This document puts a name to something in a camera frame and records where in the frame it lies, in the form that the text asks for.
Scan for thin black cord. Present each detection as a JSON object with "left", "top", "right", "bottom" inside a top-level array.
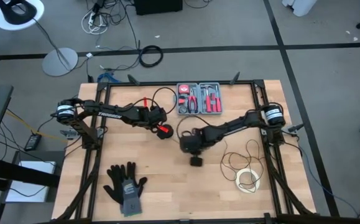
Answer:
[{"left": 167, "top": 114, "right": 265, "bottom": 192}]

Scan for white power strip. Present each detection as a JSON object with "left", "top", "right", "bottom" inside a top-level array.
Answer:
[{"left": 80, "top": 8, "right": 109, "bottom": 35}]

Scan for pink handled hammer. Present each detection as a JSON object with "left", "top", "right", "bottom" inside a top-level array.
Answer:
[{"left": 201, "top": 86, "right": 214, "bottom": 113}]

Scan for pink handled pliers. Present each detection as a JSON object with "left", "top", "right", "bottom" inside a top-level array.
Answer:
[{"left": 188, "top": 87, "right": 198, "bottom": 113}]

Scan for coiled black floor cable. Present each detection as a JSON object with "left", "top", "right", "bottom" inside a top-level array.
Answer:
[{"left": 139, "top": 44, "right": 164, "bottom": 68}]

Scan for black power adapter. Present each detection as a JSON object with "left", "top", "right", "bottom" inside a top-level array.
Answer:
[{"left": 24, "top": 133, "right": 43, "bottom": 152}]

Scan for black grey work glove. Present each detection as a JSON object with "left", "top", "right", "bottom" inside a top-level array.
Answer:
[
  {"left": 103, "top": 183, "right": 124, "bottom": 205},
  {"left": 106, "top": 161, "right": 149, "bottom": 217}
]

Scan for white box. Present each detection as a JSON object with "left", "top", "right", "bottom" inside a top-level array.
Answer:
[{"left": 5, "top": 160, "right": 57, "bottom": 203}]

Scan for white masking tape roll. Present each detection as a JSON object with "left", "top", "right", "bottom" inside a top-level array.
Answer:
[{"left": 235, "top": 168, "right": 261, "bottom": 194}]

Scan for blue cable bundle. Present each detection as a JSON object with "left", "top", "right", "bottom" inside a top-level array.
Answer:
[{"left": 96, "top": 72, "right": 123, "bottom": 84}]

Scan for black box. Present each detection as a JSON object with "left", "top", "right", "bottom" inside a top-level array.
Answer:
[{"left": 134, "top": 0, "right": 184, "bottom": 16}]

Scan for pink handled screwdriver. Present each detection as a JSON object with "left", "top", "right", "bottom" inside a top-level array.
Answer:
[{"left": 217, "top": 85, "right": 223, "bottom": 112}]

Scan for white floor lamp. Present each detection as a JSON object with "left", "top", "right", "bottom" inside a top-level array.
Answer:
[{"left": 0, "top": 0, "right": 79, "bottom": 77}]

